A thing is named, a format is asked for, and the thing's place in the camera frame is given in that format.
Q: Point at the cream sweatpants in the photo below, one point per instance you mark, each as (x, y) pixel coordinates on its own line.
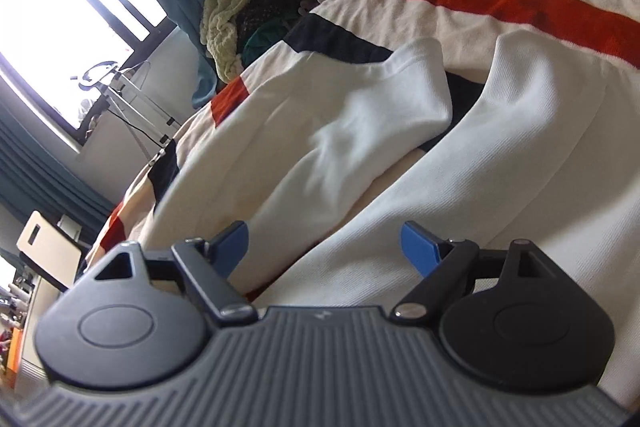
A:
(525, 157)

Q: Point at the white vanity desk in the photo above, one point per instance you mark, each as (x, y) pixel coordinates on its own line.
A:
(42, 302)

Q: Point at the yellow knit blanket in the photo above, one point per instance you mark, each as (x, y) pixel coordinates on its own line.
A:
(222, 22)

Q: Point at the teal garment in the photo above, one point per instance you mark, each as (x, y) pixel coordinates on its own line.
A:
(265, 42)

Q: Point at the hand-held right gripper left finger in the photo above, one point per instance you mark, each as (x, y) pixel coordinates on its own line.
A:
(235, 242)

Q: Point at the dark patterned garment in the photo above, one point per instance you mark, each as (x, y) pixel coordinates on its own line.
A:
(270, 12)

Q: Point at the row of cosmetic bottles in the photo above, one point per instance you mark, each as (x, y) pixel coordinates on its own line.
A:
(15, 302)

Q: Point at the dark framed window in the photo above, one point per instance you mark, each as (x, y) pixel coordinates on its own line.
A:
(50, 7)

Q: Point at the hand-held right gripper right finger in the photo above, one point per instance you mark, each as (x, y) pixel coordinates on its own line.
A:
(420, 247)

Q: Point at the white backed chair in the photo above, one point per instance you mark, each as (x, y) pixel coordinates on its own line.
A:
(42, 242)

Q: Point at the striped blanket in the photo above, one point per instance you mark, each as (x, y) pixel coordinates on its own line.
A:
(450, 22)

